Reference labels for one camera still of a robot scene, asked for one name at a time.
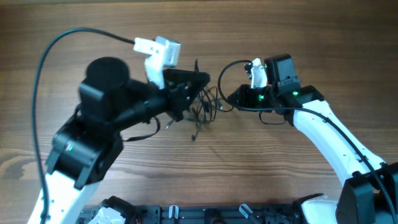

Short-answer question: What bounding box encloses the thin black USB cable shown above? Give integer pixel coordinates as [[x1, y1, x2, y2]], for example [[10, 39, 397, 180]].
[[186, 58, 234, 142]]

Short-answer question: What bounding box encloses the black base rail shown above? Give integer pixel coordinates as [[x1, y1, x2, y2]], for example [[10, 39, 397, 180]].
[[120, 204, 302, 224]]

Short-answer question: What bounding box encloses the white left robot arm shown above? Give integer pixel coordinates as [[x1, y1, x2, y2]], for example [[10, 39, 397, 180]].
[[29, 57, 210, 223]]

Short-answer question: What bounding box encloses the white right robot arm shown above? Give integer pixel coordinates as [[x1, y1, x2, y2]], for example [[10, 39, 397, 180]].
[[223, 54, 397, 223]]

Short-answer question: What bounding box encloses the black right camera cable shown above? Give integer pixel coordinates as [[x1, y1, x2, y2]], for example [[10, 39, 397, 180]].
[[216, 58, 396, 224]]

